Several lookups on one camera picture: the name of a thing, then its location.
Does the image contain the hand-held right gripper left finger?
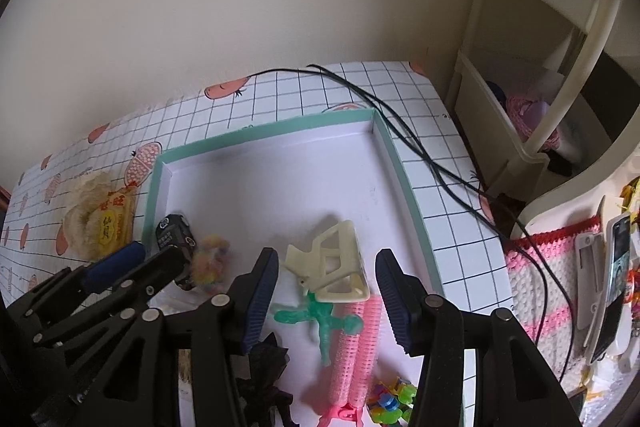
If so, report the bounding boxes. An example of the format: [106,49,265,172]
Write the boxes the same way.
[75,247,281,427]

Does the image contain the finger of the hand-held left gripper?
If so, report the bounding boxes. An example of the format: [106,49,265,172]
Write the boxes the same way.
[30,248,192,349]
[7,241,147,324]

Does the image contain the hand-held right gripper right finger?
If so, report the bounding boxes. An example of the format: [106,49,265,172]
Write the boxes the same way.
[375,248,583,427]

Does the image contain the black round object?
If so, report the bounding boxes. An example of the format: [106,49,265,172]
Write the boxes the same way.
[154,213,197,292]

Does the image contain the cream hair claw clip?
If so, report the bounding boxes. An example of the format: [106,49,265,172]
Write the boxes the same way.
[285,219,371,305]

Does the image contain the colourful pompom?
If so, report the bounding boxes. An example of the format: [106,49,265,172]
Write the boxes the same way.
[192,234,232,293]

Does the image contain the green toy figure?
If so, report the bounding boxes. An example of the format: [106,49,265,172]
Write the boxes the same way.
[272,289,362,368]

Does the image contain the colourful plastic toy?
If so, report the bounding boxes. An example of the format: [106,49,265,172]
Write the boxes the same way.
[366,374,418,427]

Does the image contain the green-edged white tray box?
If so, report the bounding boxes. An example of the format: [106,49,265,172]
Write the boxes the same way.
[141,107,443,427]

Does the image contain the yellow red snack packet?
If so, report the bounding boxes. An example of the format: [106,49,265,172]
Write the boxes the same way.
[92,184,138,255]

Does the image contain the grid-pattern printed tablecloth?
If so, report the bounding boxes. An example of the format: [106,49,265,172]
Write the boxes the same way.
[0,61,516,427]

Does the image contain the pink hair roller clip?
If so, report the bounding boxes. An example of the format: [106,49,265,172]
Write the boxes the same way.
[317,294,383,427]

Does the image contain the black spiky toy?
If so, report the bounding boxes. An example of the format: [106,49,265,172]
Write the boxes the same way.
[235,332,296,427]

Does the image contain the pink white crochet cloth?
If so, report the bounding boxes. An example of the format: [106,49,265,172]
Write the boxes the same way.
[504,214,608,395]

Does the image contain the white phone holder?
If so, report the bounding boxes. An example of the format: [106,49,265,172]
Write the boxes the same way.
[574,232,606,348]

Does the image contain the white curved furniture panel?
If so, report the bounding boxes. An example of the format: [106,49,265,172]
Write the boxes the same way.
[515,142,640,238]

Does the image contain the white shelf unit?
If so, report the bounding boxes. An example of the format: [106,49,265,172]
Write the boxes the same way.
[445,0,640,218]

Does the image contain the pink crochet item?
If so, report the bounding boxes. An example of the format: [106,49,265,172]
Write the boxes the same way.
[505,93,558,148]

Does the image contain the smartphone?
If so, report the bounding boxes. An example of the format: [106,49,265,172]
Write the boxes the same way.
[589,213,635,364]

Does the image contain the purple item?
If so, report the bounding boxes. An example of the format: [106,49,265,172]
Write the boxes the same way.
[522,101,551,130]

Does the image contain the colourful hanging trinkets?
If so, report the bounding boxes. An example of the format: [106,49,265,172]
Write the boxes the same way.
[620,177,640,343]

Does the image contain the black cable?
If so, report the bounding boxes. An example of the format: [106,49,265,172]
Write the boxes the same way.
[252,66,576,383]
[306,64,511,233]

